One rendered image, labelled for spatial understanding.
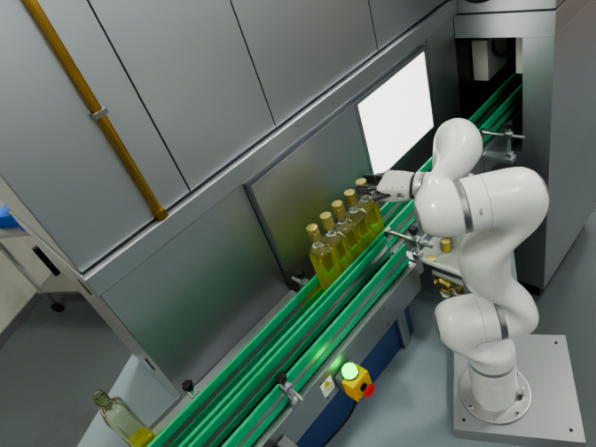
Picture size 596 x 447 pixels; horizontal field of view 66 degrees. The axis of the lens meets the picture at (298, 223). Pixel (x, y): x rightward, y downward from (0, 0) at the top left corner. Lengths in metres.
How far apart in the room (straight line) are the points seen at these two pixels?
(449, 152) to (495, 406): 0.80
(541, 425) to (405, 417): 0.37
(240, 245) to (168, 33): 0.59
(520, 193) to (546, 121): 1.24
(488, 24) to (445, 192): 1.23
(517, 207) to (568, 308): 1.93
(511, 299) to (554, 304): 1.69
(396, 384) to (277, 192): 0.74
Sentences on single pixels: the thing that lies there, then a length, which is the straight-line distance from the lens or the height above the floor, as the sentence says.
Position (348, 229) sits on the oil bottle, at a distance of 1.39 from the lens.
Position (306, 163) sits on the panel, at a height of 1.43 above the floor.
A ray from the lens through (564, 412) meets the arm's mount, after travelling 1.50.
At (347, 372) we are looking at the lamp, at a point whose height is 1.02.
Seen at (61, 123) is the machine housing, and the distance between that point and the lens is 1.05.
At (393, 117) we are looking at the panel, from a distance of 1.72.
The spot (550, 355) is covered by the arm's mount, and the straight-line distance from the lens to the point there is 1.58.
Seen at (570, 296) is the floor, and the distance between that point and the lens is 2.82.
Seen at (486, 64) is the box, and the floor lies 1.25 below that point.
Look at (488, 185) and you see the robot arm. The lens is 0.85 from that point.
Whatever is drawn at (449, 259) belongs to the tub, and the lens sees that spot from 1.67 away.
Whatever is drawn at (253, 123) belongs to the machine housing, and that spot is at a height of 1.62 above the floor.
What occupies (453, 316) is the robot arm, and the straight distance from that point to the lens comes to 1.14.
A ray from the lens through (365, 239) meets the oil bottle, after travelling 1.47.
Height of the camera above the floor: 2.12
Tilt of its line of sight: 36 degrees down
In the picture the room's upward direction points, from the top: 21 degrees counter-clockwise
